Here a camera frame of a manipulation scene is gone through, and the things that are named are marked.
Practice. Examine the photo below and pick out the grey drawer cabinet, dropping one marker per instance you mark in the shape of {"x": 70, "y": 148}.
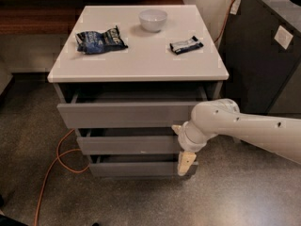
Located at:
{"x": 148, "y": 64}

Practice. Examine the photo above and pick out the blue chip bag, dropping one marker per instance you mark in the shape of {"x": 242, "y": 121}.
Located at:
{"x": 92, "y": 42}

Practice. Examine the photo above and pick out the grey top drawer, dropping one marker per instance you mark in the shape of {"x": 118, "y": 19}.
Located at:
{"x": 131, "y": 109}

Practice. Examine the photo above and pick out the white label sticker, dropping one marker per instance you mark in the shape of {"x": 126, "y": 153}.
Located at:
{"x": 283, "y": 37}

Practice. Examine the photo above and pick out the small dark snack packet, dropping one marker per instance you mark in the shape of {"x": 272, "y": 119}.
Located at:
{"x": 185, "y": 46}

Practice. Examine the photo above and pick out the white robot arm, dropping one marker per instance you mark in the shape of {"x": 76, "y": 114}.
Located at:
{"x": 209, "y": 119}

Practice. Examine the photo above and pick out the wooden bench shelf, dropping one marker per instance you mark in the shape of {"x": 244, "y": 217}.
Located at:
{"x": 21, "y": 17}

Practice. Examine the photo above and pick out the white bowl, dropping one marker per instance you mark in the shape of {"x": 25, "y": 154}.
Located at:
{"x": 152, "y": 19}

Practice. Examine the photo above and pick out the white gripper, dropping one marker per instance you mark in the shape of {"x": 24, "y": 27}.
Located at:
{"x": 185, "y": 139}

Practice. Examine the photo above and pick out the dark grey bin cabinet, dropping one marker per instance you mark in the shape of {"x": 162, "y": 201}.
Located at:
{"x": 264, "y": 77}

